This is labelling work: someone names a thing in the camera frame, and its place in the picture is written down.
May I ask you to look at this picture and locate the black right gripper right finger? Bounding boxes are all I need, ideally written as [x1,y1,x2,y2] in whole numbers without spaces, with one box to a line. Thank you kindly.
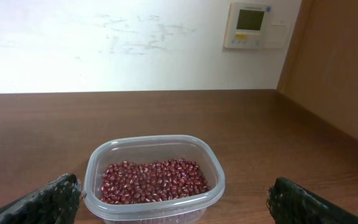
[267,177,358,224]

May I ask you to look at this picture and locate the clear plastic container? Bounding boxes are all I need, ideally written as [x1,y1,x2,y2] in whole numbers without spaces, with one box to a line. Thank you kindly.
[84,135,225,223]

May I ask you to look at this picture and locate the white wall control panel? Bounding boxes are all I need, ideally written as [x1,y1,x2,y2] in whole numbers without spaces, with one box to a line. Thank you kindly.
[224,2,272,49]

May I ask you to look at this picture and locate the red beans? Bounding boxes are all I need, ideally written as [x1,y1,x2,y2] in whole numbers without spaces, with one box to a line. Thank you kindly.
[99,159,211,205]

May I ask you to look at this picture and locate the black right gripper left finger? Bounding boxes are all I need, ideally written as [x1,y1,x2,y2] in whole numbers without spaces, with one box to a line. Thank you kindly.
[0,174,81,224]

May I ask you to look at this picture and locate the wooden side panel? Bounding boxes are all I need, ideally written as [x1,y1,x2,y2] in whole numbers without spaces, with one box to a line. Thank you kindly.
[277,0,358,140]

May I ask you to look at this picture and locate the white wall switch plate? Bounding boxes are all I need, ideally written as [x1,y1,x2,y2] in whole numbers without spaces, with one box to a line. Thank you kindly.
[264,20,290,49]

